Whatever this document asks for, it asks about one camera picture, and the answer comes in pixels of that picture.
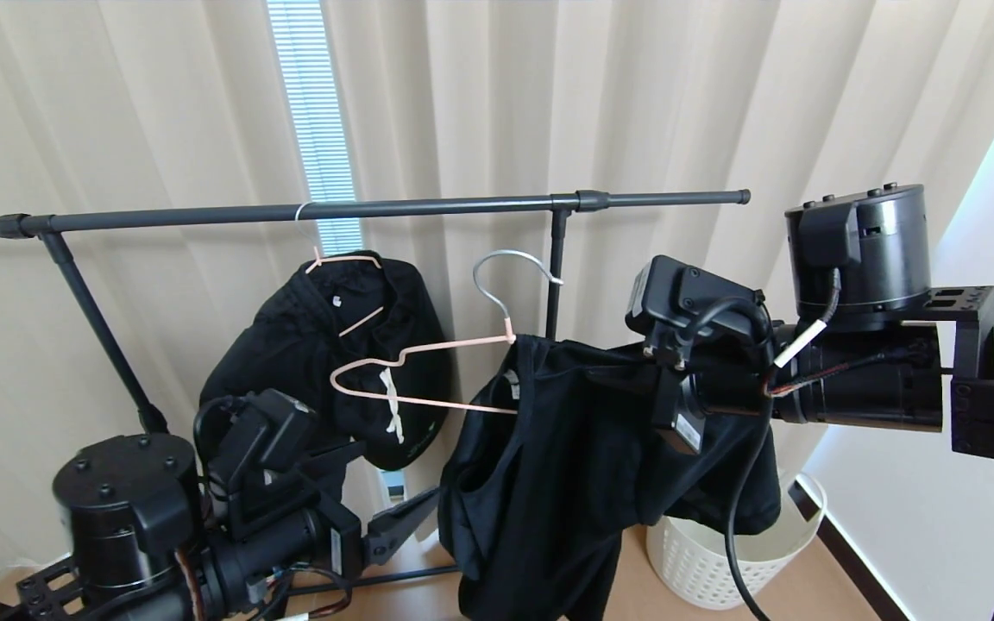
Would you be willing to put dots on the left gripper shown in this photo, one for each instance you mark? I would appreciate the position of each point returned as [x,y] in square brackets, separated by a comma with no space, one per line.
[290,552]

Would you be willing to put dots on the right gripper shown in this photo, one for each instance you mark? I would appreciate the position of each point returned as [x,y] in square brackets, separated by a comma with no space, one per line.
[859,384]

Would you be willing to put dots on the black garment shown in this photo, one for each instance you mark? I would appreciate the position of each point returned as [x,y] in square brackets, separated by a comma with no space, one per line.
[566,466]
[290,362]

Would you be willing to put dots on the pink clothes hanger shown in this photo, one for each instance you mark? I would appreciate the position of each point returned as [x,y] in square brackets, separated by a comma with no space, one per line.
[346,257]
[462,343]

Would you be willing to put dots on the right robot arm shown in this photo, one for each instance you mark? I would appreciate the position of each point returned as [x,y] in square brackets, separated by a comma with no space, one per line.
[868,250]

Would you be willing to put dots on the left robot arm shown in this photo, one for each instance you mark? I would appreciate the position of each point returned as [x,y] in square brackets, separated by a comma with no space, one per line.
[126,500]

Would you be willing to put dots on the white laundry basket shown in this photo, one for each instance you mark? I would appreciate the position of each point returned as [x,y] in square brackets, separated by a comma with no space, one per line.
[695,561]

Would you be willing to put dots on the black clothes rack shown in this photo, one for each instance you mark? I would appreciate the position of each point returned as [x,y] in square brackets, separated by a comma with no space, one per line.
[204,213]

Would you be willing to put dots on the beige curtain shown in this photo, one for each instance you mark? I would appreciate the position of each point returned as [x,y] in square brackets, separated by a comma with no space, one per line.
[678,103]
[117,103]

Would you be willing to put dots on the window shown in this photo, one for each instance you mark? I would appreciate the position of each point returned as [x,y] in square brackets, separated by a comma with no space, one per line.
[311,103]

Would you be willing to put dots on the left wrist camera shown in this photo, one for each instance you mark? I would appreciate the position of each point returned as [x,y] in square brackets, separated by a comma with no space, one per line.
[273,427]

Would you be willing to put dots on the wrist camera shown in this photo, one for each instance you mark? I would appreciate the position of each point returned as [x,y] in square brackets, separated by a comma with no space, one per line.
[273,427]
[687,297]

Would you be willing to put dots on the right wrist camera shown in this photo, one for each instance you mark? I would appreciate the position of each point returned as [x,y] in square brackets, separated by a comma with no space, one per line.
[687,297]

